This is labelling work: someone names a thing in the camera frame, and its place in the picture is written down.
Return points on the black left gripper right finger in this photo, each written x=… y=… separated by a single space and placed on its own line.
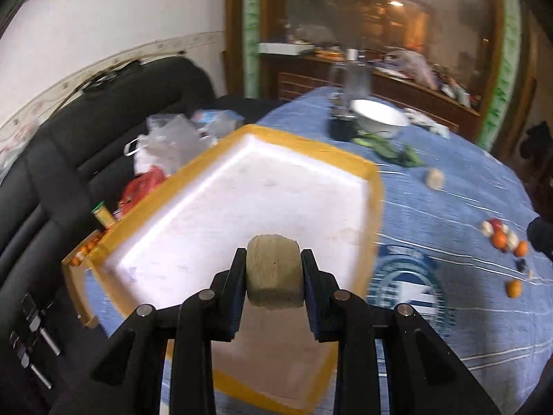
x=319 y=289

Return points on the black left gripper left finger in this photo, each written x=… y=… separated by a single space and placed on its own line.
x=230 y=290

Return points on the beige round pastry cake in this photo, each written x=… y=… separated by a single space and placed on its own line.
x=274 y=273

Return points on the orange mandarin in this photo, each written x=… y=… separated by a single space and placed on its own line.
x=514 y=288
x=521 y=249
x=499 y=240

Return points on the dark red apple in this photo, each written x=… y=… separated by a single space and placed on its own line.
x=496 y=224

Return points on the white foam tray yellow rim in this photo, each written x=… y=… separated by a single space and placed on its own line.
x=255 y=181

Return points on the red plastic bag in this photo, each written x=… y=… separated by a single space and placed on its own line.
x=139 y=188

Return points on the blue plaid tablecloth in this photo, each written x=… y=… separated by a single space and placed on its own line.
x=432 y=254

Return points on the green yellow snack packet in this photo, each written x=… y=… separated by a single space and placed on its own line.
x=104 y=215

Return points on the green leafy vegetable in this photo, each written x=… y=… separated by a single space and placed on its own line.
x=405 y=157

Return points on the small cardboard box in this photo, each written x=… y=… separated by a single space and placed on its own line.
x=74 y=267

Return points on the beige pastry on cloth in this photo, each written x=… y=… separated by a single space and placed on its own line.
x=435 y=179

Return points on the clear plastic bag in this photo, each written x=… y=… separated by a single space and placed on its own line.
x=170 y=143

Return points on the small black box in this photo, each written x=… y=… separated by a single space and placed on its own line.
x=342 y=127

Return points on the white enamel bowl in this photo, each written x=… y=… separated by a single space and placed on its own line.
x=380 y=118

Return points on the dark purple plum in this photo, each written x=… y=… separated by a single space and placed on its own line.
x=521 y=265

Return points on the black leather sofa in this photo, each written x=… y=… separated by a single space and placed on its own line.
x=75 y=161

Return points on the clear glass pitcher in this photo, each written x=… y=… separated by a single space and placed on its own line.
x=354 y=76

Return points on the wooden cabinet counter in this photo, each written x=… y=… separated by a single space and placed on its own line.
x=288 y=77

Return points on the pink white plastic bag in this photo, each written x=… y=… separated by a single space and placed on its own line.
x=414 y=65

